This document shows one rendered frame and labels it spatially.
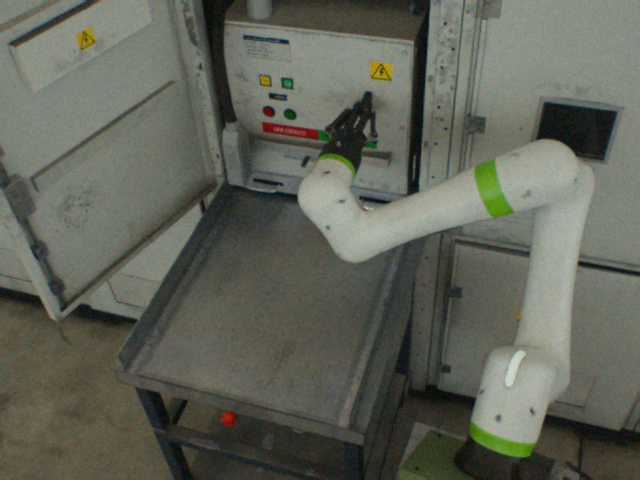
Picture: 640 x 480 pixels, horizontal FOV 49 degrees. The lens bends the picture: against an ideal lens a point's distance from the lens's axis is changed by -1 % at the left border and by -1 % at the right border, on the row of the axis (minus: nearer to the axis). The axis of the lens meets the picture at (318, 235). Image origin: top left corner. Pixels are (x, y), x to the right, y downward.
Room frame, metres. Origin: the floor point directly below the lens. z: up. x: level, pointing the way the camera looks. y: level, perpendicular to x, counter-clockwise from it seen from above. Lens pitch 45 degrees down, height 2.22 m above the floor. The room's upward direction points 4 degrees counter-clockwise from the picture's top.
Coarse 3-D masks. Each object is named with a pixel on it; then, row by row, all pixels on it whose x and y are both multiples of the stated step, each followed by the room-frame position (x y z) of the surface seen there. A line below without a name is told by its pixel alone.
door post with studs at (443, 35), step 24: (432, 0) 1.42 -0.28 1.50; (456, 0) 1.40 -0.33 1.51; (432, 24) 1.42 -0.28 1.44; (456, 24) 1.40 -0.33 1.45; (432, 48) 1.42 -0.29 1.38; (456, 48) 1.39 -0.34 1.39; (432, 72) 1.42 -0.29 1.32; (432, 96) 1.41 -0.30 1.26; (432, 120) 1.41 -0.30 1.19; (432, 144) 1.41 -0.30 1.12; (432, 168) 1.41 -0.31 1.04; (432, 240) 1.40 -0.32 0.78; (432, 264) 1.40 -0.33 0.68; (432, 288) 1.40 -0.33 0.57; (432, 312) 1.39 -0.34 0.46
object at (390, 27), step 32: (288, 0) 1.69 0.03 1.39; (320, 0) 1.68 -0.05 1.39; (352, 0) 1.67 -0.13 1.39; (384, 0) 1.65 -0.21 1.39; (320, 32) 1.52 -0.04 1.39; (352, 32) 1.50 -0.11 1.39; (384, 32) 1.49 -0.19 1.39; (416, 32) 1.48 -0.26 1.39; (416, 64) 1.48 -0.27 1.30; (416, 96) 1.50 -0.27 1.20; (416, 128) 1.53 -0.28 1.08
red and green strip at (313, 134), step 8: (264, 128) 1.58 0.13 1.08; (272, 128) 1.57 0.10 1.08; (280, 128) 1.56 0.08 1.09; (288, 128) 1.55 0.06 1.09; (296, 128) 1.54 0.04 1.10; (304, 128) 1.54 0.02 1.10; (296, 136) 1.54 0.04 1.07; (304, 136) 1.54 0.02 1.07; (312, 136) 1.53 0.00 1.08; (320, 136) 1.52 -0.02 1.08; (368, 144) 1.47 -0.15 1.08; (376, 144) 1.47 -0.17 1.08
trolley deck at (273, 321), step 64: (256, 256) 1.32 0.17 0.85; (320, 256) 1.30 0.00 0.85; (384, 256) 1.29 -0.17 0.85; (192, 320) 1.12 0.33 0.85; (256, 320) 1.10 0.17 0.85; (320, 320) 1.09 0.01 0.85; (128, 384) 0.98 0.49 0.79; (192, 384) 0.93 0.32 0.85; (256, 384) 0.91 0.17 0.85; (320, 384) 0.90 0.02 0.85
